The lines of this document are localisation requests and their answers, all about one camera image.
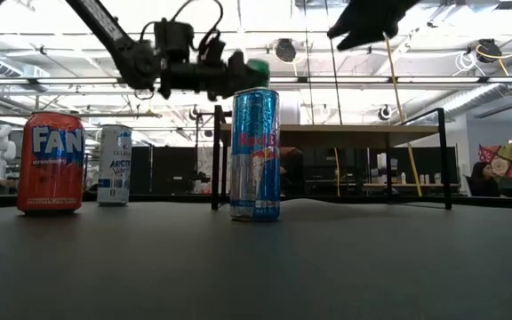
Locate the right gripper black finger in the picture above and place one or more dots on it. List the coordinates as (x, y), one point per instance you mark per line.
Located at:
(367, 39)
(340, 29)

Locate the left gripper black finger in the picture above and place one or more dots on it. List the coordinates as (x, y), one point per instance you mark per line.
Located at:
(238, 75)

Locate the black partition panel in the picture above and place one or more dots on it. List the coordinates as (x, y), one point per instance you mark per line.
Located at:
(162, 169)

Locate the black table frame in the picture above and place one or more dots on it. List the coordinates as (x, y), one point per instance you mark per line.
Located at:
(482, 202)

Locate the white Celsius Arctic can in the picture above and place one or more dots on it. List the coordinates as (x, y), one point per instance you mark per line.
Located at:
(114, 178)

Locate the blue silver Red Bull can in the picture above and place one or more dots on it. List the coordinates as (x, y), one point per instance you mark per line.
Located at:
(256, 155)

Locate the person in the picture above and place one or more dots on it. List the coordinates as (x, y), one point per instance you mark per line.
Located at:
(292, 169)
(482, 182)

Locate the green Sprite can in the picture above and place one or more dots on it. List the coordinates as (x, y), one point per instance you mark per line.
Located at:
(260, 71)

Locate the colourful patterned cloth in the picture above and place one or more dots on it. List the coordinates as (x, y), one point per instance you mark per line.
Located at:
(511, 164)

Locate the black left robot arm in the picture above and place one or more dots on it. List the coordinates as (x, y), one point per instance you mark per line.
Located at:
(105, 26)

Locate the wooden shelf black legs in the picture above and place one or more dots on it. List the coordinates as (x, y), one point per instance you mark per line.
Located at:
(349, 133)

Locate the red Fanta strawberry can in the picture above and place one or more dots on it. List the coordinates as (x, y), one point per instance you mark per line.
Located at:
(51, 178)

